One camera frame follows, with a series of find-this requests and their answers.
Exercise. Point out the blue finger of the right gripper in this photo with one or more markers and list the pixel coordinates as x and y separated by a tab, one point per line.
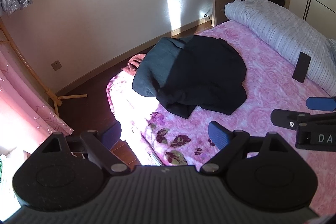
285	118
321	103

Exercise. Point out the striped lilac folded duvet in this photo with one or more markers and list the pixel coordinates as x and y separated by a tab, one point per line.
289	35

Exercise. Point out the pink curtain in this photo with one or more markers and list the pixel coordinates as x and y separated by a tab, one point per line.
27	119

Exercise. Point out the wall power socket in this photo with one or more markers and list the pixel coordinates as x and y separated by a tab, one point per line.
56	65

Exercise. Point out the black zip sweater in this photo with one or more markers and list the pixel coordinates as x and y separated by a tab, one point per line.
194	71

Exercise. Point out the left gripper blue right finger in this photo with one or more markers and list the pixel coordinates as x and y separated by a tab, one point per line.
219	135

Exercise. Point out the pink rose bed blanket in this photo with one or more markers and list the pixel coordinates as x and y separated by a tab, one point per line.
157	136

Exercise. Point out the wooden coat rack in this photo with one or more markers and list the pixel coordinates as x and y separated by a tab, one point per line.
57	100

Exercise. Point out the black smartphone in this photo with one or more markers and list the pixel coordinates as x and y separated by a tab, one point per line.
301	68

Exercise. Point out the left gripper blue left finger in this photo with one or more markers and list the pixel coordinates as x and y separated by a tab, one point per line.
111	136

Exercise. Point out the pink towel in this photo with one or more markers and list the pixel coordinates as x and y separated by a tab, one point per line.
133	64

